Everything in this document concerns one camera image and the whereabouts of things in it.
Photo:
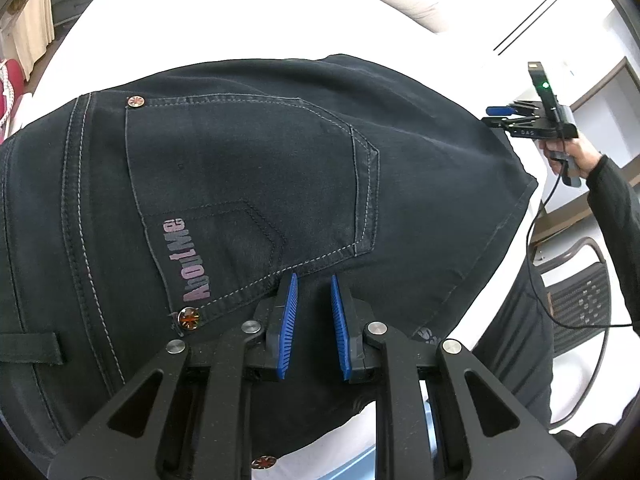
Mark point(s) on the person's leg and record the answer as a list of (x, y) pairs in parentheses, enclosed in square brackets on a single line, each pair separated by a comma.
[(515, 360)]

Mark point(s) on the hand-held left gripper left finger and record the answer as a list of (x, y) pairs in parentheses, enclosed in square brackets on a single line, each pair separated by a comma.
[(287, 325)]

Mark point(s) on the person's right forearm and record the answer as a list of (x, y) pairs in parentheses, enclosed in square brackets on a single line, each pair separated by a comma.
[(615, 220)]

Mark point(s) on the black perforated chair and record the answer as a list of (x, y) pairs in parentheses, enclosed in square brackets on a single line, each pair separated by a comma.
[(580, 300)]

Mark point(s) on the white brown-edged desk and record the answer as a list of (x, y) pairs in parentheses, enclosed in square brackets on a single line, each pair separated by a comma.
[(620, 125)]

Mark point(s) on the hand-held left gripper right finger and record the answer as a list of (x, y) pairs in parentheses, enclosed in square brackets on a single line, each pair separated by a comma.
[(341, 330)]

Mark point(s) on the red and white garment steamer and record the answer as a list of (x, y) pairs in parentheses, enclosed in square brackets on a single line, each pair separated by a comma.
[(10, 90)]

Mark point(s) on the person's right hand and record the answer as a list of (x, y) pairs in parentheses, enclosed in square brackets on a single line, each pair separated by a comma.
[(580, 152)]

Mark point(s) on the dark denim pants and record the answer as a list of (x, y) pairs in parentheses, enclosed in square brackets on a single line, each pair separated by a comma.
[(240, 170)]

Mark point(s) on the bed with white sheet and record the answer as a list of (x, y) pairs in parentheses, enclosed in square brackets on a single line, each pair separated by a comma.
[(250, 10)]

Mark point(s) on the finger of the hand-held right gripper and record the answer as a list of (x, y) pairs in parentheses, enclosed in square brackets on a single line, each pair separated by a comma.
[(500, 122), (500, 110)]

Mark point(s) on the cream curtain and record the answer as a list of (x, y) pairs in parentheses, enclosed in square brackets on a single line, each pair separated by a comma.
[(32, 25)]

